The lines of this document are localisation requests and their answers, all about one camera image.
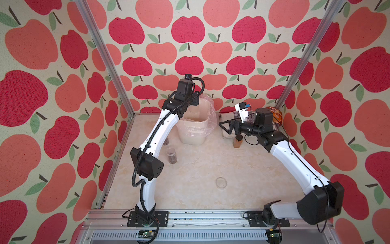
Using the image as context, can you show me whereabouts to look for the left aluminium frame post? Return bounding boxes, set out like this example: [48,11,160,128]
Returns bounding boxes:
[75,0,135,118]

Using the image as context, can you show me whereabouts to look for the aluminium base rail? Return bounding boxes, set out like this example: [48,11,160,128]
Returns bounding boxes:
[73,209,341,244]

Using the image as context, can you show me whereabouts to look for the aluminium frame post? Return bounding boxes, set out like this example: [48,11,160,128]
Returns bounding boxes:
[75,0,135,118]
[276,0,346,109]

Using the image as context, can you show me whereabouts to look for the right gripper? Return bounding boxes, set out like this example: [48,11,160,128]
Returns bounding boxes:
[219,118,261,139]

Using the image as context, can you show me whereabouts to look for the white trash bin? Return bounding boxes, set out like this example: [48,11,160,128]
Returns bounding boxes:
[176,98,211,145]

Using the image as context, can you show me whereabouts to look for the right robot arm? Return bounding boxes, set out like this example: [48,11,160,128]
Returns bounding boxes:
[218,108,345,227]

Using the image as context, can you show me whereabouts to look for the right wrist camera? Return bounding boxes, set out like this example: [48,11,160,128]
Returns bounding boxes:
[235,102,250,123]

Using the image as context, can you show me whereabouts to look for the right aluminium frame post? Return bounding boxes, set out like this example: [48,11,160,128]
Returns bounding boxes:
[276,0,346,109]

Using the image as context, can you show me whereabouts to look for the brown bottle black cap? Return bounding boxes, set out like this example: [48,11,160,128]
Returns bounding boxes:
[233,134,243,148]

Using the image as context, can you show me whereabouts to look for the clear plastic bin liner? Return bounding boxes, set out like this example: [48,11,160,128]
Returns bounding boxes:
[176,95,217,139]

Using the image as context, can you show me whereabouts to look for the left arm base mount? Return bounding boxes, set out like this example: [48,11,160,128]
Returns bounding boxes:
[127,211,169,227]

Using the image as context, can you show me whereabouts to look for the clear jar lid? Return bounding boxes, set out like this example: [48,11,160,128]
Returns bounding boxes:
[215,177,228,190]

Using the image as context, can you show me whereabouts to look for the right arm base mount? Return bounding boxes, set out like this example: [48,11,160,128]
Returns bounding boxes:
[242,210,290,228]

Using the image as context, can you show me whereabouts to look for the orange snack packet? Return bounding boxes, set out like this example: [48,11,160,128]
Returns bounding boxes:
[268,106,283,125]

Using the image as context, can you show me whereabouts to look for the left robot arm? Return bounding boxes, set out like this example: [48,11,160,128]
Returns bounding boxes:
[131,74,205,224]

